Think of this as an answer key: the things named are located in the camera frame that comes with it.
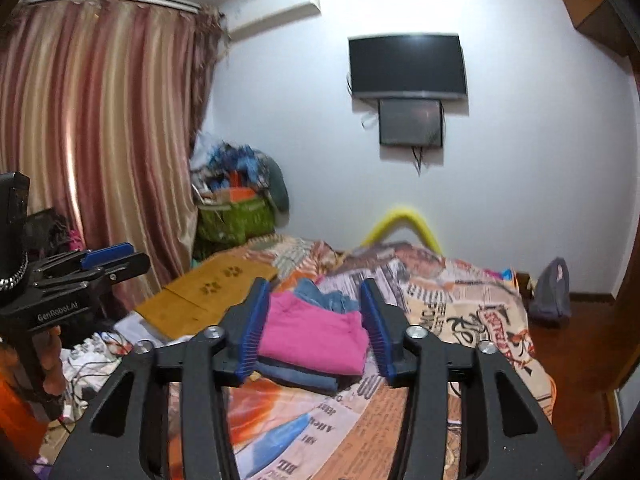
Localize grey cushion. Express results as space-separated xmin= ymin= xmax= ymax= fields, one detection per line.
xmin=267 ymin=154 xmax=291 ymax=213

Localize striped curtain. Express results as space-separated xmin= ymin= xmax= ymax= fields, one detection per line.
xmin=0 ymin=0 xmax=223 ymax=311

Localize small black monitor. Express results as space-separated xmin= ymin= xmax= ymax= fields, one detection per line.
xmin=378 ymin=98 xmax=445 ymax=148

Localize blue jeans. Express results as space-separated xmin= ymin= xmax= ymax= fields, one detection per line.
xmin=252 ymin=279 xmax=371 ymax=395

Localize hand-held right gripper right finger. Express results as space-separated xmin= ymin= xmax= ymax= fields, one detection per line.
xmin=360 ymin=279 xmax=578 ymax=480

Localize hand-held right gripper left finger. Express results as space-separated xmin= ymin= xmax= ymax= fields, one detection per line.
xmin=47 ymin=277 xmax=273 ymax=480

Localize dark cloth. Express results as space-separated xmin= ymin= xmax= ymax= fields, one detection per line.
xmin=25 ymin=209 xmax=85 ymax=257

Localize person's left forearm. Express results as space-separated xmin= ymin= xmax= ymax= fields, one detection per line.
xmin=0 ymin=350 xmax=48 ymax=461

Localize black cable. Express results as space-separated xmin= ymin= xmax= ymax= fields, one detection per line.
xmin=410 ymin=145 xmax=432 ymax=177

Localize pile of bags and boxes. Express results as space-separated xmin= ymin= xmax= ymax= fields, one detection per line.
xmin=190 ymin=132 xmax=273 ymax=201

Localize yellow foam tube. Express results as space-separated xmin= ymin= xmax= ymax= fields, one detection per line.
xmin=362 ymin=206 xmax=443 ymax=256

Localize white power strip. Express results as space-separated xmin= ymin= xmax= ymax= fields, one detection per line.
xmin=67 ymin=337 xmax=123 ymax=378

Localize person's left hand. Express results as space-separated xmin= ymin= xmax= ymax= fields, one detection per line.
xmin=37 ymin=327 xmax=67 ymax=398

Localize wooden overhead cabinet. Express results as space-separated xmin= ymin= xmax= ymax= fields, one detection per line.
xmin=555 ymin=0 xmax=640 ymax=56

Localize grey backpack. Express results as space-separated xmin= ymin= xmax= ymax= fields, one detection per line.
xmin=529 ymin=257 xmax=572 ymax=328

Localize white air conditioner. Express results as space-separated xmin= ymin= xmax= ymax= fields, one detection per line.
xmin=220 ymin=0 xmax=321 ymax=41

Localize black wall television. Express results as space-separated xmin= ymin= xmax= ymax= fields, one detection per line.
xmin=348 ymin=33 xmax=468 ymax=101

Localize wooden lap table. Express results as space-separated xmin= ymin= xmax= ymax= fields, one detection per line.
xmin=135 ymin=251 xmax=278 ymax=341

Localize green bag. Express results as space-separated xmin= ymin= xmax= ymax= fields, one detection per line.
xmin=196 ymin=195 xmax=277 ymax=246

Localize printed blanket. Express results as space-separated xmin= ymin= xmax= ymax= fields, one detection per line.
xmin=115 ymin=234 xmax=556 ymax=480

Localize small pink item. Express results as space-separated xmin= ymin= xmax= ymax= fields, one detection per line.
xmin=587 ymin=432 xmax=615 ymax=468

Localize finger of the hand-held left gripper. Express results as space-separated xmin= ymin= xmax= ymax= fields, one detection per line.
xmin=37 ymin=242 xmax=135 ymax=274
xmin=35 ymin=253 xmax=151 ymax=297

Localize pink pants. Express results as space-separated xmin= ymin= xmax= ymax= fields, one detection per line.
xmin=256 ymin=291 xmax=371 ymax=377

